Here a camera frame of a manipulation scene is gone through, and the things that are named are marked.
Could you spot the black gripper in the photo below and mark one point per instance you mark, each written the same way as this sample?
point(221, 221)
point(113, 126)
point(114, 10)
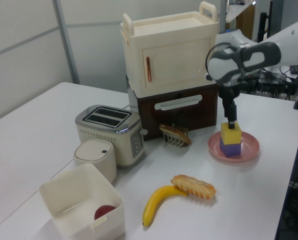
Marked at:
point(229, 93)

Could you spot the yellow cube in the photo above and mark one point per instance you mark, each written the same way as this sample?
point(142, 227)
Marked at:
point(230, 136)

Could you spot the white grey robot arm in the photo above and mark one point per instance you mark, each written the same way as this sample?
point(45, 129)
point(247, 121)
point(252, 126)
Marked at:
point(259, 55)

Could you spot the purple cube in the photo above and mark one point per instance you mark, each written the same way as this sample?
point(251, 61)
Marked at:
point(232, 150)

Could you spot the black electronics box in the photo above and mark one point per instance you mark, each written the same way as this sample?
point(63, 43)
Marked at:
point(250, 83)

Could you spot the pink plate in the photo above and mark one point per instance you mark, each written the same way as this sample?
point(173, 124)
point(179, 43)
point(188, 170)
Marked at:
point(250, 147)

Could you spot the dark brown drawer box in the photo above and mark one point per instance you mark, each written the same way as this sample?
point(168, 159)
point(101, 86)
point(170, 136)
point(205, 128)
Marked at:
point(179, 120)

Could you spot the metal toast rack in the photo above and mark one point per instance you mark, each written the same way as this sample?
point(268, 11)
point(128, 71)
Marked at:
point(171, 141)

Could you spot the golden pastry bread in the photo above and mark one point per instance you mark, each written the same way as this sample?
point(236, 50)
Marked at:
point(194, 186)

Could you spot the cream plastic toy cabinet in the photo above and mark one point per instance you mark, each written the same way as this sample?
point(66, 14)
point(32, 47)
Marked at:
point(169, 50)

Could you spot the black monitor stand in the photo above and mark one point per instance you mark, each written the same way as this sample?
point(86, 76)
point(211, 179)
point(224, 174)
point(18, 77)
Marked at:
point(262, 25)

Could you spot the yellow banana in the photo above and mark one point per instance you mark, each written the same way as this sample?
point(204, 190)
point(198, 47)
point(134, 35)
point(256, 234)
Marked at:
point(156, 200)

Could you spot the cream chrome toaster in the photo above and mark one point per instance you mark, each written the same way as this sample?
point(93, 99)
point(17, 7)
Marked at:
point(101, 140)

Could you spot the small cream lidded bin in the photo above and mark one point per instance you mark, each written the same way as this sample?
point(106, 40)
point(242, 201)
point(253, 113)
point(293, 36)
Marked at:
point(94, 155)

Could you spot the red apple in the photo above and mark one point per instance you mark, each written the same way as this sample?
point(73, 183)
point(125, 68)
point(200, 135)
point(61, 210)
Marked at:
point(102, 211)

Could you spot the white square plastic container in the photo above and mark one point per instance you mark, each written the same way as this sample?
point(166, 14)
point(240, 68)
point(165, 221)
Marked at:
point(64, 197)

